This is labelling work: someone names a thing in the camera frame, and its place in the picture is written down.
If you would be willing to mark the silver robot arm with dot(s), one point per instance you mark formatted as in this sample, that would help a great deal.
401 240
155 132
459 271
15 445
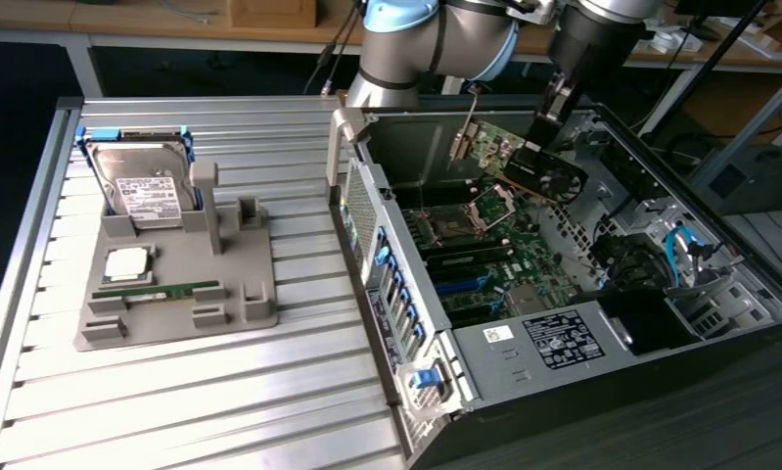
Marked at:
397 49

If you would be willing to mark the blue expansion slot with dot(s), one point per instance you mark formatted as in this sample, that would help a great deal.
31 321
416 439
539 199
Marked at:
463 285

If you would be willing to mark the metal socket cover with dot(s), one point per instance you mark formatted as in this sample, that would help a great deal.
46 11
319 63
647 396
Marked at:
488 208

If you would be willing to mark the closed brown cardboard box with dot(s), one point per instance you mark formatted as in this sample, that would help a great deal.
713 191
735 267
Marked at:
269 12

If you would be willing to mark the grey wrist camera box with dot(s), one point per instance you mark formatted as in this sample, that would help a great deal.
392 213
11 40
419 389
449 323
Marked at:
535 10

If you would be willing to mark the white box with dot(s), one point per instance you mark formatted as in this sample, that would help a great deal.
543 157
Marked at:
681 43

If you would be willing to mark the silver CPU chip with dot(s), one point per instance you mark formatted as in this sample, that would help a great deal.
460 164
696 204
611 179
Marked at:
128 264

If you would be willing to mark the black open PC case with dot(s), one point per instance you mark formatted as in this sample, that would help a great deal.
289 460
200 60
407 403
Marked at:
416 147

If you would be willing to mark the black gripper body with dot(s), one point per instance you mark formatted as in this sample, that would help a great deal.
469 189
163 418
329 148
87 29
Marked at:
593 44

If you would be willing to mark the black slanted pole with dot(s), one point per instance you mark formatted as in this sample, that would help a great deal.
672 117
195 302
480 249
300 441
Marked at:
720 49

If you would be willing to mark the green graphics card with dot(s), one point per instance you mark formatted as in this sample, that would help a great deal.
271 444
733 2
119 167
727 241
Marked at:
560 183

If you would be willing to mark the black RAM stick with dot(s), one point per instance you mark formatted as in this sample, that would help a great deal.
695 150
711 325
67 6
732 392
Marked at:
469 259

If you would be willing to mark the black computer monitor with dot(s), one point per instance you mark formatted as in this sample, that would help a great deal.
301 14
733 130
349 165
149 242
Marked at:
704 28

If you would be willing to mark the blue case latch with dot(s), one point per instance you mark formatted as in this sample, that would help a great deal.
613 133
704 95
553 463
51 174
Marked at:
424 380

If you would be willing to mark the grey equipment cabinet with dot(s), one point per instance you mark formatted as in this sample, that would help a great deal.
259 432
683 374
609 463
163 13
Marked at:
756 181

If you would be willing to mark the green RAM stick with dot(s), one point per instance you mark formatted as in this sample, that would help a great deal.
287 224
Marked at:
168 291

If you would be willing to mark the hard disk in blue carrier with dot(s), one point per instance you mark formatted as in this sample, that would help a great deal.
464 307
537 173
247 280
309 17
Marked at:
143 191

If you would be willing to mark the black plastic shroud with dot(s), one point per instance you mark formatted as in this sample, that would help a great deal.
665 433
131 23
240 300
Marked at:
645 323

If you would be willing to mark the wooden desk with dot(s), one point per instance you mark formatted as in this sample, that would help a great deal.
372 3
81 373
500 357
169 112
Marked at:
71 17

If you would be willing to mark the green motherboard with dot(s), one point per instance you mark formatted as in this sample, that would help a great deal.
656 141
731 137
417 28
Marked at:
535 274

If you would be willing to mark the grey parts rack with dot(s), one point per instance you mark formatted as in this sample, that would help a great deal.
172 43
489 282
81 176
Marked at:
181 274

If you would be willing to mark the grey power supply unit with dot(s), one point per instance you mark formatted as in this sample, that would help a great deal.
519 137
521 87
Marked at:
560 338

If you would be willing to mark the grey chipset heatsink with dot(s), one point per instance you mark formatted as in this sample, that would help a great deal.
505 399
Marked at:
527 301

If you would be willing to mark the CPU socket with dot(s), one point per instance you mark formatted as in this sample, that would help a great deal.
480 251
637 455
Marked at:
448 227

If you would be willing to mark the metal disk bay cage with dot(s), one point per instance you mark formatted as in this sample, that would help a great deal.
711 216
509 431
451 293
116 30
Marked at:
587 230

